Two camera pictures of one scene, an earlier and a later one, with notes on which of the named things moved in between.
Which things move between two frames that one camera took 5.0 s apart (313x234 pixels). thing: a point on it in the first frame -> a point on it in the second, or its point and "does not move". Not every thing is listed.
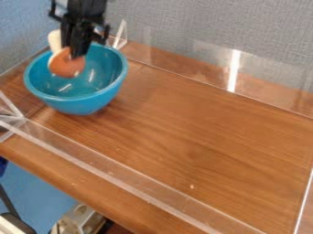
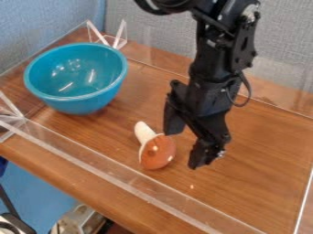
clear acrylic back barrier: (269, 70) does not move
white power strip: (81, 220) does not move
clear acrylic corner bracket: (120, 40) does not move
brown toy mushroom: (63, 66) -> (158, 150)
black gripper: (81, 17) -> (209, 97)
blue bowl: (92, 90) does not move
